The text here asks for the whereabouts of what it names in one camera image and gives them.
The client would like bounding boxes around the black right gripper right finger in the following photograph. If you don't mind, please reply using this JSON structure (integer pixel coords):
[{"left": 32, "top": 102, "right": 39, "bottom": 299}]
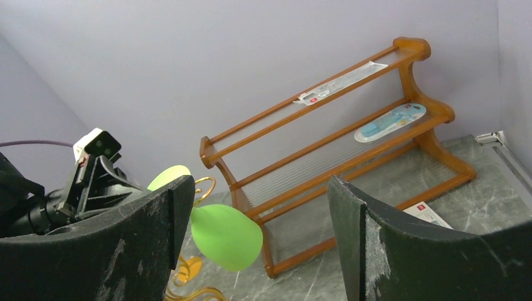
[{"left": 327, "top": 176, "right": 531, "bottom": 300}]

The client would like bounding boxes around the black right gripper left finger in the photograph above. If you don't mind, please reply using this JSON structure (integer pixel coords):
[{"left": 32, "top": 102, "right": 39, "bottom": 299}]
[{"left": 1, "top": 176, "right": 195, "bottom": 300}]

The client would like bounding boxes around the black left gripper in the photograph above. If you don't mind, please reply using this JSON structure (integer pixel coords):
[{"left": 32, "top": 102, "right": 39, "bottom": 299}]
[{"left": 1, "top": 155, "right": 145, "bottom": 238}]

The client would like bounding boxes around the green plastic wine glass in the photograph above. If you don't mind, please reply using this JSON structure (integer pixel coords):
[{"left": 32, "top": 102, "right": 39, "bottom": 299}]
[{"left": 147, "top": 164, "right": 264, "bottom": 273}]

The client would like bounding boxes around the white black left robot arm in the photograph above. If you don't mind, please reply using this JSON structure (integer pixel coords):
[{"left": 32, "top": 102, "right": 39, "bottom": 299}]
[{"left": 1, "top": 155, "right": 145, "bottom": 238}]

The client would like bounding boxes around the wooden three-tier shelf rack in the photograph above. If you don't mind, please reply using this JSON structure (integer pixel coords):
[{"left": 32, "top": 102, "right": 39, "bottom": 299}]
[{"left": 199, "top": 36, "right": 477, "bottom": 279}]

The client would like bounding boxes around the small white teal box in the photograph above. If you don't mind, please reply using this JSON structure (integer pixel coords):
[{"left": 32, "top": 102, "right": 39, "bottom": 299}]
[{"left": 403, "top": 201, "right": 452, "bottom": 229}]

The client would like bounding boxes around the blue blister pack middle shelf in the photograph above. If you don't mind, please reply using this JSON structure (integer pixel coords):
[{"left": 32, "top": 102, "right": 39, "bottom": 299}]
[{"left": 354, "top": 103, "right": 427, "bottom": 143}]

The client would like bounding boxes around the white flat packet top shelf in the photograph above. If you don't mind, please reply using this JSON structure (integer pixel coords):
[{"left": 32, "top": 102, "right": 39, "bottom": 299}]
[{"left": 293, "top": 61, "right": 388, "bottom": 106}]

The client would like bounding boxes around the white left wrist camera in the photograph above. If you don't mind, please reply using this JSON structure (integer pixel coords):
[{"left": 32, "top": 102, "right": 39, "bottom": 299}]
[{"left": 73, "top": 127, "right": 122, "bottom": 162}]

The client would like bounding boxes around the gold wire wine glass rack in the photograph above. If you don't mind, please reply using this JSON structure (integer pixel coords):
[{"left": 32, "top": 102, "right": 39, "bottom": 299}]
[{"left": 164, "top": 177, "right": 227, "bottom": 301}]

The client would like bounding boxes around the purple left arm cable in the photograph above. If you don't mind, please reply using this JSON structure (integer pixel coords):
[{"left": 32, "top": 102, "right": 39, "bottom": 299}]
[{"left": 0, "top": 140, "right": 75, "bottom": 149}]

